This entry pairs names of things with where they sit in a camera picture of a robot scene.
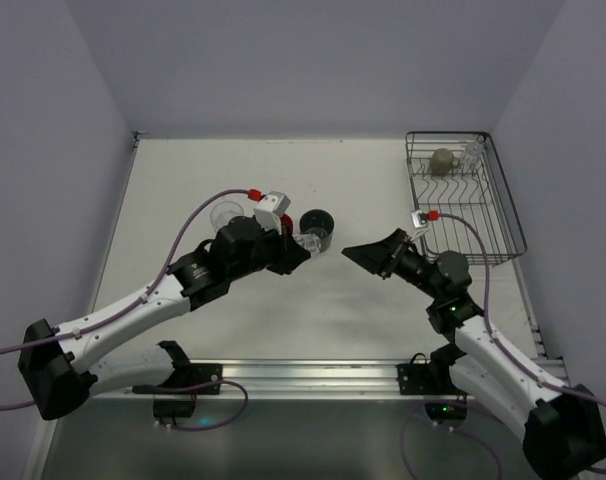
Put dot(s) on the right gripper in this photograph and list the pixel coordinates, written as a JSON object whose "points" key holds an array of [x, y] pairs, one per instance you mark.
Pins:
{"points": [[392, 256]]}

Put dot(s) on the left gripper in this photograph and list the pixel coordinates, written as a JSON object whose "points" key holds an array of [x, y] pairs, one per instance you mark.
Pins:
{"points": [[283, 246]]}

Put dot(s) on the dark teal mug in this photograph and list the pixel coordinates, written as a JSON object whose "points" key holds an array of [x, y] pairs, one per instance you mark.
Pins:
{"points": [[320, 223]]}

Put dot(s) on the clear faceted glass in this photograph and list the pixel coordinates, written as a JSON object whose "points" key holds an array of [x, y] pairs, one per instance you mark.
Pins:
{"points": [[224, 212]]}

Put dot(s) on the olive green mug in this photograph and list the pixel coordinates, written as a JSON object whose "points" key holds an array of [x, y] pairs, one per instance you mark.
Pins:
{"points": [[442, 161]]}

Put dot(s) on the red mug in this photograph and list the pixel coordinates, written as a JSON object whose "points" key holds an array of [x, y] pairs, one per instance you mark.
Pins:
{"points": [[287, 222]]}

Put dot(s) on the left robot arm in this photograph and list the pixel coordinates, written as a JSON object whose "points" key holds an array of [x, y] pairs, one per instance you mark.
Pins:
{"points": [[194, 280]]}

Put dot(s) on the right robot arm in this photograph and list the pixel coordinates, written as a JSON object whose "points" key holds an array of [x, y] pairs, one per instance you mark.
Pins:
{"points": [[560, 428]]}

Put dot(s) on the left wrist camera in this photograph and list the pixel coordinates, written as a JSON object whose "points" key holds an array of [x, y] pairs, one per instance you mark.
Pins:
{"points": [[269, 210]]}

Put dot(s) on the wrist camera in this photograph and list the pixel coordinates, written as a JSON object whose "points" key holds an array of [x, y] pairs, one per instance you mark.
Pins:
{"points": [[419, 224], [269, 210]]}

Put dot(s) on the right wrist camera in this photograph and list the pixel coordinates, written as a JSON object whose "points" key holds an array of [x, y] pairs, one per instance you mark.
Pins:
{"points": [[419, 224]]}

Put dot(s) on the black wire dish rack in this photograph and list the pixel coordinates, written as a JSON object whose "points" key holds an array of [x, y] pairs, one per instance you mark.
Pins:
{"points": [[478, 194]]}

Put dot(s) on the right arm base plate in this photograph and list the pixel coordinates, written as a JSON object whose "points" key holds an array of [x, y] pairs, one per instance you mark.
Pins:
{"points": [[423, 375]]}

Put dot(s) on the aluminium mounting rail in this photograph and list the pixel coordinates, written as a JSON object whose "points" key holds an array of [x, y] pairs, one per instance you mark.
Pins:
{"points": [[308, 377]]}

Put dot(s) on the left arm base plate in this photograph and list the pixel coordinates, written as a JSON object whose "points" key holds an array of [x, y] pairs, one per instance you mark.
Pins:
{"points": [[188, 379]]}

